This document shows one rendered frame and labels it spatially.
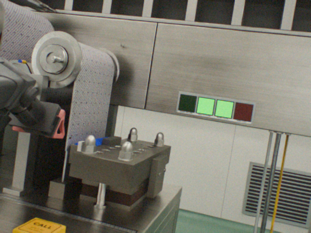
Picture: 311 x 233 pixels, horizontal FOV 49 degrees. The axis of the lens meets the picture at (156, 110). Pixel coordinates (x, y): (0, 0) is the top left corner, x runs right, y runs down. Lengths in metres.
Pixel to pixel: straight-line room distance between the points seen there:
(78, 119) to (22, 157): 0.17
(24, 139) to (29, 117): 0.20
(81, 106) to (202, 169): 2.68
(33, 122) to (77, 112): 0.21
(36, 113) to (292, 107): 0.75
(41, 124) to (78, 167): 0.17
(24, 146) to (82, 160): 0.16
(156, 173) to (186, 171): 2.60
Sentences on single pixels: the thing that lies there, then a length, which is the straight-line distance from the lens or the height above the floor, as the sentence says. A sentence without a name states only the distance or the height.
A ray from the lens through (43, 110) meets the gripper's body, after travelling 0.74.
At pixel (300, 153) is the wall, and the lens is 3.50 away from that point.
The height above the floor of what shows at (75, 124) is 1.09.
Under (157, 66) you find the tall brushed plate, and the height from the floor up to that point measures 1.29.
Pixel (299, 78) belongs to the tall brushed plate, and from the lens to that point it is 1.12.
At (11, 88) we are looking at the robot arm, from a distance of 0.56.
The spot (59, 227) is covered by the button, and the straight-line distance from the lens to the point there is 0.70.
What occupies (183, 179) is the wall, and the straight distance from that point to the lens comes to 3.58.
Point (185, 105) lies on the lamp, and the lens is 1.12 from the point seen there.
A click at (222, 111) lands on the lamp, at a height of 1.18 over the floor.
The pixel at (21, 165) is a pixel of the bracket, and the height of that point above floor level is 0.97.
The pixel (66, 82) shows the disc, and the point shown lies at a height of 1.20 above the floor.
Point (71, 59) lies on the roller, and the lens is 0.89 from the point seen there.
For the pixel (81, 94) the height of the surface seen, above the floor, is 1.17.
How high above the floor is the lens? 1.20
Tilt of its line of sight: 3 degrees down
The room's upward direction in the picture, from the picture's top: 9 degrees clockwise
